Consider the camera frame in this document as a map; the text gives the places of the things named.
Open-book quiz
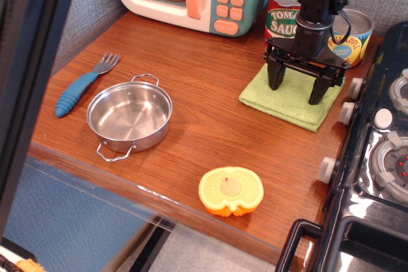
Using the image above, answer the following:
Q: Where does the orange fuzzy object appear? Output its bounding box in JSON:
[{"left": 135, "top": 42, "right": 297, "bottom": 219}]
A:
[{"left": 15, "top": 259, "right": 45, "bottom": 272}]

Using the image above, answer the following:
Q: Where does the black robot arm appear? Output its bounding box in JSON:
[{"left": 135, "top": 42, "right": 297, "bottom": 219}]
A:
[{"left": 265, "top": 0, "right": 351, "bottom": 105}]

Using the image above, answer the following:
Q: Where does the green cloth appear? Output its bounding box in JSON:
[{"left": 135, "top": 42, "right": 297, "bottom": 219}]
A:
[{"left": 239, "top": 64, "right": 342, "bottom": 132}]

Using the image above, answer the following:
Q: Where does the white stove knob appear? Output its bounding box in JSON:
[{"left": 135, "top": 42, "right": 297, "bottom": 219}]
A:
[
  {"left": 318, "top": 157, "right": 337, "bottom": 184},
  {"left": 347, "top": 78, "right": 365, "bottom": 100},
  {"left": 339, "top": 102, "right": 356, "bottom": 125}
]

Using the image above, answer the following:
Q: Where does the yellow orange toy pumpkin half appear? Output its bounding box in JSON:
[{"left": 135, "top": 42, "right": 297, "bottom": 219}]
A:
[{"left": 198, "top": 166, "right": 264, "bottom": 217}]

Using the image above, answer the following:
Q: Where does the tomato sauce can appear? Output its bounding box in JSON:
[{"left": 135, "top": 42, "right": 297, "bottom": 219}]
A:
[{"left": 264, "top": 0, "right": 301, "bottom": 45}]

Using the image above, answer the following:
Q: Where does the blue handled fork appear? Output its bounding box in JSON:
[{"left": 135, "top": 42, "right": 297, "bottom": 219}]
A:
[{"left": 55, "top": 52, "right": 120, "bottom": 118}]

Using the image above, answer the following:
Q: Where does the stainless steel pan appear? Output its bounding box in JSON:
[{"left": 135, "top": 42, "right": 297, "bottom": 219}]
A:
[{"left": 87, "top": 73, "right": 173, "bottom": 162}]

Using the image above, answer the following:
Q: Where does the white stove knob upper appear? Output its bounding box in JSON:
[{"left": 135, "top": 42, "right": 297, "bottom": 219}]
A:
[{"left": 347, "top": 78, "right": 365, "bottom": 100}]

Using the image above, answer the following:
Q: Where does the white stove knob lower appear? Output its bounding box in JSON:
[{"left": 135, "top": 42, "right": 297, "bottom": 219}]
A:
[{"left": 318, "top": 157, "right": 337, "bottom": 184}]

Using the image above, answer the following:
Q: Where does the black toy stove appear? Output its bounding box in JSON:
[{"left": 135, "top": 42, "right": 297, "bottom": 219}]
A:
[{"left": 276, "top": 22, "right": 407, "bottom": 271}]

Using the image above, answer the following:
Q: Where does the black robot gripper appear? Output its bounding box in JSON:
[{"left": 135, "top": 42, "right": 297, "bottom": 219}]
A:
[{"left": 265, "top": 19, "right": 351, "bottom": 105}]

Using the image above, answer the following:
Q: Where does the white stove knob middle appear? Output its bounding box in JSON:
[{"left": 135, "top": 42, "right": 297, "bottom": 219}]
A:
[{"left": 339, "top": 102, "right": 356, "bottom": 125}]

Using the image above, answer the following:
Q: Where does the pineapple slices can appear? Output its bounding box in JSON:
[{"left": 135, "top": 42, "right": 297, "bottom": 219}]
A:
[{"left": 328, "top": 9, "right": 374, "bottom": 67}]

